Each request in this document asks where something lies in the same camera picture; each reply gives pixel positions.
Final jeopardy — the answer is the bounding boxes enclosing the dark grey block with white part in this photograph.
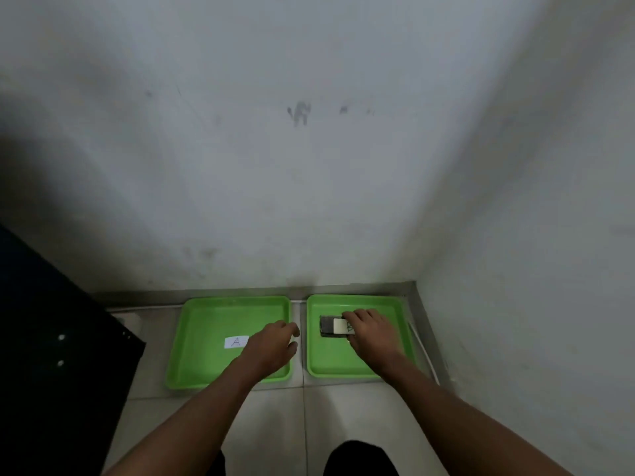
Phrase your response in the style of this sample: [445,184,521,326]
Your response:
[319,315,356,339]

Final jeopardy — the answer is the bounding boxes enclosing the person's left forearm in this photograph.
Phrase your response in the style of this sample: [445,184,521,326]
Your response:
[102,359,261,476]

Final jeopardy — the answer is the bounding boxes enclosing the person's right forearm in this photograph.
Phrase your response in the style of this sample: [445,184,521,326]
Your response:
[367,353,573,476]

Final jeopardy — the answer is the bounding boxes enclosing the person's left hand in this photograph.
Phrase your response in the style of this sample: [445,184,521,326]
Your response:
[237,320,301,381]

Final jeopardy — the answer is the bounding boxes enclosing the person's black trousers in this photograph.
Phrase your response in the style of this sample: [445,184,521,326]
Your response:
[215,440,400,476]

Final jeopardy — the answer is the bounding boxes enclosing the person's right hand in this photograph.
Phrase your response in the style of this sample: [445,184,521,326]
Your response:
[343,308,403,368]

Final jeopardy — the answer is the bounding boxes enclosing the black cabinet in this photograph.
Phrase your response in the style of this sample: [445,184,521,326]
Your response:
[0,223,147,476]

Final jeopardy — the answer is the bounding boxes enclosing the green plastic tray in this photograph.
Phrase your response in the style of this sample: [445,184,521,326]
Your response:
[166,296,292,390]
[306,294,417,379]

